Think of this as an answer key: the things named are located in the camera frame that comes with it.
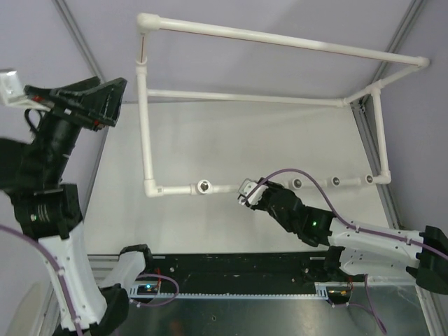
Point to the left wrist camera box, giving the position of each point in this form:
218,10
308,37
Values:
12,92

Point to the aluminium table frame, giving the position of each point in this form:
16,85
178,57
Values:
143,292

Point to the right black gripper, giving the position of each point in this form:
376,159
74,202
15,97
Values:
272,186

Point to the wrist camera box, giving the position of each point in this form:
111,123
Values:
249,193
12,92

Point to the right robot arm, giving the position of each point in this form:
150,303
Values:
360,248

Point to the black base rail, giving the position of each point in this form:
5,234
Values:
248,274

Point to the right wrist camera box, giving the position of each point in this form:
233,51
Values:
249,193

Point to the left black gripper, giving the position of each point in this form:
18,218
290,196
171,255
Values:
99,106

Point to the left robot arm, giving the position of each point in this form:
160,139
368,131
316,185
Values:
48,210

